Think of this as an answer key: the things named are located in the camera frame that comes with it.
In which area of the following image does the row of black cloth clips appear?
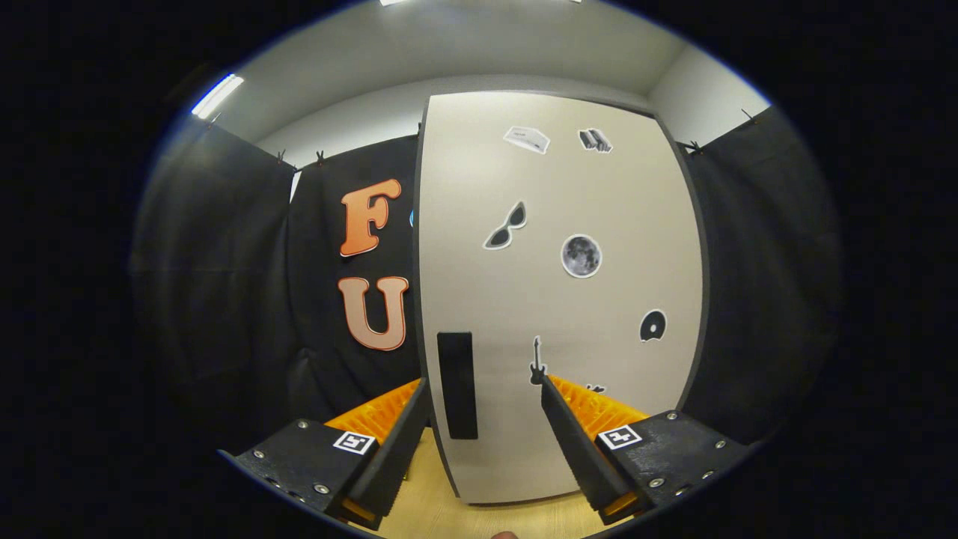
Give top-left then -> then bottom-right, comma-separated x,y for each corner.
202,109 -> 757,167

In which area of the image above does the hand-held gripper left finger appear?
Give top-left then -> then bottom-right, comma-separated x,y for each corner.
219,377 -> 431,529

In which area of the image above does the grey shoe cabinet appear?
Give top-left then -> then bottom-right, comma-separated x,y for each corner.
414,90 -> 712,508

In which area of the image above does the black backdrop cloth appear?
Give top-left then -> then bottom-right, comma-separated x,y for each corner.
131,105 -> 846,450

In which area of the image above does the narrow ceiling light strip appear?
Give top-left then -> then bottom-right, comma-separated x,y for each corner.
192,73 -> 245,121

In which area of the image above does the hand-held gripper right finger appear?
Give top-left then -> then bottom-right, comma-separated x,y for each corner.
540,374 -> 751,525

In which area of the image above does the wide ceiling light panel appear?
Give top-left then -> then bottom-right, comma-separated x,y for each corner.
378,0 -> 583,7

